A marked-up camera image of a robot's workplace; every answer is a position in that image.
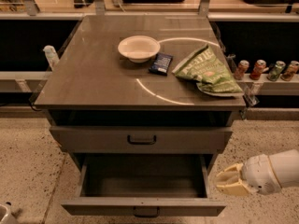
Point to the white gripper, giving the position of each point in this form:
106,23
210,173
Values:
259,173

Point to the grey drawer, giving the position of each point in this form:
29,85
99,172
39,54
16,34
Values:
142,185
148,132

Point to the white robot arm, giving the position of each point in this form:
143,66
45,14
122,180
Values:
285,166

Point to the grey drawer cabinet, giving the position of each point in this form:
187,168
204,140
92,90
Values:
92,76

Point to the grey top drawer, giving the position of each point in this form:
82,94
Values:
148,132

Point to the clear plastic holder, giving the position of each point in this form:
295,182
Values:
250,97

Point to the red soda can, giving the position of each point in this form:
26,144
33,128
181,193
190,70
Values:
241,69

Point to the orange soda can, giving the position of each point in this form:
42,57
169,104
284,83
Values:
258,69

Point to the brown soda can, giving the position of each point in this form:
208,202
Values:
290,71

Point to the green chip bag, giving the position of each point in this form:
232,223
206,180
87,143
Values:
211,76

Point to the dark blue snack bar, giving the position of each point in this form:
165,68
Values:
161,64

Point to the white bowl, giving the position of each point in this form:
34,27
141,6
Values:
139,48

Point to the white plastic bottle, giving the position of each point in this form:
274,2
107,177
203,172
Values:
51,55

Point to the white object floor corner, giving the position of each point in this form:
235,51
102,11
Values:
6,216

